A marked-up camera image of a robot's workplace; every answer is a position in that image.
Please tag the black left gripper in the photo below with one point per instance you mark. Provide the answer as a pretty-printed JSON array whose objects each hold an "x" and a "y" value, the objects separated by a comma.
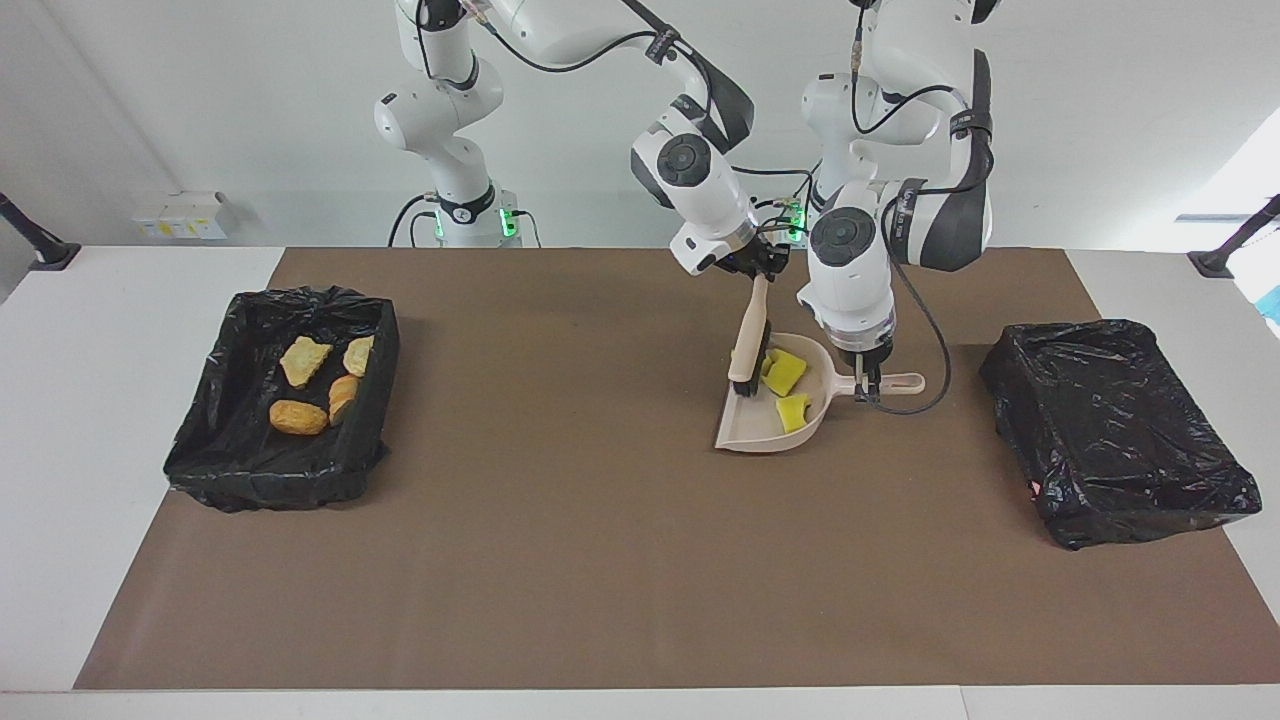
[{"x": 866, "y": 352}]

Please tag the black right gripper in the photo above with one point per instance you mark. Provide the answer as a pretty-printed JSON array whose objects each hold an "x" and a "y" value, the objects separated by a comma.
[{"x": 745, "y": 260}]

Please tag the yellow sponge piece notched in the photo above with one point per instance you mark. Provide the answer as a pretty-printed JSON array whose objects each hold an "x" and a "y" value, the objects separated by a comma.
[{"x": 793, "y": 411}]

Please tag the yellow sponge piece large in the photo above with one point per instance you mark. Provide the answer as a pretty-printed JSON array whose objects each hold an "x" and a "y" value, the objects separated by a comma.
[{"x": 787, "y": 374}]

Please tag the beige hand brush black bristles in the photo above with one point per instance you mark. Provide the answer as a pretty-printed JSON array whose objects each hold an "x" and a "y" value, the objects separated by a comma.
[{"x": 748, "y": 350}]

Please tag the beige plastic dustpan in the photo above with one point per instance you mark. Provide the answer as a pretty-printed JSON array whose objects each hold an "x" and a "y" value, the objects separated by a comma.
[{"x": 750, "y": 425}]

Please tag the pale bread piece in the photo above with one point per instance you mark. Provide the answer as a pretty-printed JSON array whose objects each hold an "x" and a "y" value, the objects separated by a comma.
[{"x": 358, "y": 356}]

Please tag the orange striped bread piece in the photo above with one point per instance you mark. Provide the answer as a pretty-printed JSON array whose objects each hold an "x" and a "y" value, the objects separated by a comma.
[{"x": 343, "y": 398}]

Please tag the pale yellow bread chunk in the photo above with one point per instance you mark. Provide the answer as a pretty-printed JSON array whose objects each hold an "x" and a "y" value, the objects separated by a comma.
[{"x": 303, "y": 362}]

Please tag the brown oval bread piece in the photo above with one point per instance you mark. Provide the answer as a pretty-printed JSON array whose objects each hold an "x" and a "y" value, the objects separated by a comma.
[{"x": 297, "y": 418}]

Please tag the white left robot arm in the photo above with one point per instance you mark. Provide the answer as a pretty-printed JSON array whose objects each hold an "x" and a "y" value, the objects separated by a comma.
[{"x": 850, "y": 280}]

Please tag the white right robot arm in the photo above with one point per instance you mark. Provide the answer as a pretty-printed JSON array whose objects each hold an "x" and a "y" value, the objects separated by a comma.
[{"x": 700, "y": 190}]

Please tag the black bag bin pink spot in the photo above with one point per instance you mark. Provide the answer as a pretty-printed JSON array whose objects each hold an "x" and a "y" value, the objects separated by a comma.
[{"x": 1120, "y": 440}]

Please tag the black bag lined bin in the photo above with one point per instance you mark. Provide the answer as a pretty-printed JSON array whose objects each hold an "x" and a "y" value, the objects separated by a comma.
[{"x": 240, "y": 460}]

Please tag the brown table mat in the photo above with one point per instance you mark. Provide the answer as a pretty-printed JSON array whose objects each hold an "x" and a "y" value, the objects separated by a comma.
[{"x": 640, "y": 600}]

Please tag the black clamp stand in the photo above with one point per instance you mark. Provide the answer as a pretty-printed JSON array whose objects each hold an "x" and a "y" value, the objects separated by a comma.
[
  {"x": 55, "y": 255},
  {"x": 1215, "y": 262}
]

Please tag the light blue object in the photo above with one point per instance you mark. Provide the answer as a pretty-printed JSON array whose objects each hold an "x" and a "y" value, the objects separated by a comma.
[{"x": 1273, "y": 305}]

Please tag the white wall socket box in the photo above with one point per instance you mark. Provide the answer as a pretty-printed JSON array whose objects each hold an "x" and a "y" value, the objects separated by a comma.
[{"x": 185, "y": 215}]

